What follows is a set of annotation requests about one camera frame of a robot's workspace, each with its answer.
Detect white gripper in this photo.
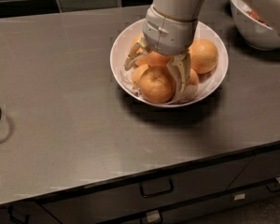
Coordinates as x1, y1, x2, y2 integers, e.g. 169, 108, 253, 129
124, 5, 198, 94

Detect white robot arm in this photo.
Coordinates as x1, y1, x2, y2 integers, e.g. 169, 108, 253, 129
124, 0, 280, 93

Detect white bowl with oranges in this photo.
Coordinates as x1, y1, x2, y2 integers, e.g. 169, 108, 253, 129
110, 20, 229, 94

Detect small left front orange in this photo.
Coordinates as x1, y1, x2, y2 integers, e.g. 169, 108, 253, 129
132, 63, 149, 89

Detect white paper in bowl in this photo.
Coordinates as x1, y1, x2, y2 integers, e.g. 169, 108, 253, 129
118, 71, 217, 107

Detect white bowl with strawberries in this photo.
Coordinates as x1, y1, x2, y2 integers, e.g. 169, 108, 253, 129
230, 0, 280, 50

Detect strawberries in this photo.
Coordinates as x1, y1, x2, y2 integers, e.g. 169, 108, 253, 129
246, 10, 269, 27

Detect black drawer handle centre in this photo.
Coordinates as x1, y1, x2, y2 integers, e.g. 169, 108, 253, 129
139, 178, 175, 198

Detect black drawer handle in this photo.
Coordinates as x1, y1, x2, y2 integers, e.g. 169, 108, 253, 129
7, 204, 30, 224
139, 178, 175, 198
266, 176, 280, 193

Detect lower drawer handle label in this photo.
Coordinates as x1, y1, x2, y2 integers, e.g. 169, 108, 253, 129
140, 210, 163, 224

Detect black drawer handle right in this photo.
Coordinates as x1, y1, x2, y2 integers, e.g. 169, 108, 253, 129
266, 176, 280, 193

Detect black drawer handle left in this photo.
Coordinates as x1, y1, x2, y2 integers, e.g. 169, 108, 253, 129
7, 204, 30, 224

